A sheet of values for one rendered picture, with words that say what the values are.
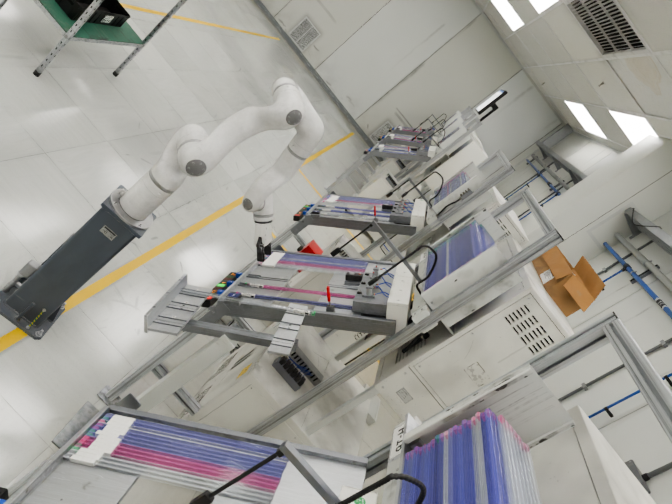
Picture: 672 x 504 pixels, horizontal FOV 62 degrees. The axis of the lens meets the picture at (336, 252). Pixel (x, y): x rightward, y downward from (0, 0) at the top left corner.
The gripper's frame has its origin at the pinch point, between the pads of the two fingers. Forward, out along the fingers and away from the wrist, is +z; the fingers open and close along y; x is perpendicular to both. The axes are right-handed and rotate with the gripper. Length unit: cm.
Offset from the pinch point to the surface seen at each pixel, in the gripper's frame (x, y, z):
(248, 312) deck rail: -0.2, 20.9, 17.0
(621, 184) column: 222, -295, 13
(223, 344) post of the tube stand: 0, 48, 18
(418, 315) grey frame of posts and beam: 66, 25, 10
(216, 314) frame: -11.8, 25.3, 17.1
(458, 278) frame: 80, 22, -5
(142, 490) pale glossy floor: -41, 43, 91
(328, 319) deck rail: 32.1, 20.9, 16.7
